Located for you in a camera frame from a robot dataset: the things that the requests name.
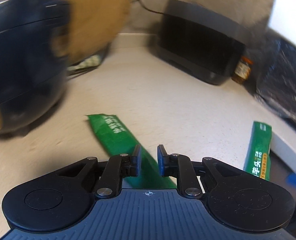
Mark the green taro snack packet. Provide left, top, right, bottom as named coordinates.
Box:
left=243, top=121, right=272, bottom=181

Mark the black crinkled plastic bag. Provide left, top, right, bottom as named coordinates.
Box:
left=256, top=35, right=296, bottom=127

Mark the glass sauce jar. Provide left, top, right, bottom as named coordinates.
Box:
left=231, top=56, right=253, bottom=84

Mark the green white patterned cloth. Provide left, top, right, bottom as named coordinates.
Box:
left=67, top=54, right=105, bottom=76

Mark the black round pot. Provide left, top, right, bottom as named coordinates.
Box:
left=0, top=0, right=70, bottom=134

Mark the black rice cooker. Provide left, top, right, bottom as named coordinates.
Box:
left=155, top=0, right=250, bottom=86

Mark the white cabinet panel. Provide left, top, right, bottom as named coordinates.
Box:
left=266, top=0, right=296, bottom=47

